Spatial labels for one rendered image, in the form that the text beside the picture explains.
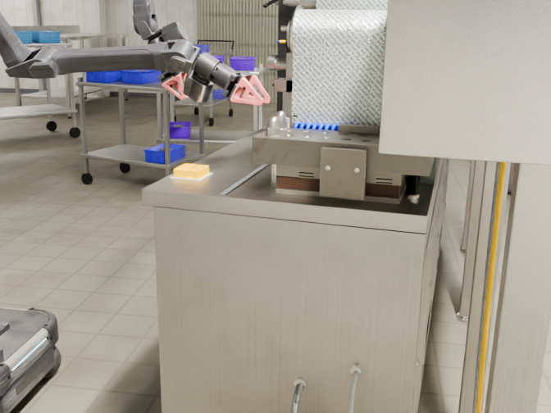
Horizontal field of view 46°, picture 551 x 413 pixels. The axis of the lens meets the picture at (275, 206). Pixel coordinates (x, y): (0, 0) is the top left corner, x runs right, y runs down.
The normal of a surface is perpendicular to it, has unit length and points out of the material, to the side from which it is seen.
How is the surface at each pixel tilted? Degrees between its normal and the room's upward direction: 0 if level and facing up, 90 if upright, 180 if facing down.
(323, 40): 90
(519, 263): 90
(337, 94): 90
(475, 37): 90
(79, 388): 0
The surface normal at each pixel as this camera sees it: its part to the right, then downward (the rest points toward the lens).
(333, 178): -0.28, 0.26
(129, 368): 0.01, -0.96
